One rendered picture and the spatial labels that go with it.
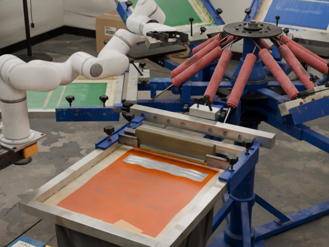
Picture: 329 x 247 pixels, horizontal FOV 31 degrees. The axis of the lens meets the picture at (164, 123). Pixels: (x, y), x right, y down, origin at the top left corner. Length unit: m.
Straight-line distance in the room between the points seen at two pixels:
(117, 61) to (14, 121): 0.44
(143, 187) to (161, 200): 0.12
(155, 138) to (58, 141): 2.50
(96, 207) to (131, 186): 0.19
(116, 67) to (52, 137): 2.75
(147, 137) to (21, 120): 0.55
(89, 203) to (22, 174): 2.30
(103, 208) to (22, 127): 0.42
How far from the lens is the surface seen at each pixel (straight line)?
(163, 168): 2.35
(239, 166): 2.27
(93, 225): 1.96
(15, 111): 2.16
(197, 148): 2.34
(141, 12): 2.34
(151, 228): 2.00
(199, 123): 2.56
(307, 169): 4.49
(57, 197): 2.20
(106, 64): 2.21
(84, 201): 2.16
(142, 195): 2.18
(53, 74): 2.10
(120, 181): 2.27
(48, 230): 3.75
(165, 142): 2.40
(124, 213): 2.08
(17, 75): 2.04
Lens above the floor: 2.07
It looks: 24 degrees down
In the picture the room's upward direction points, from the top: straight up
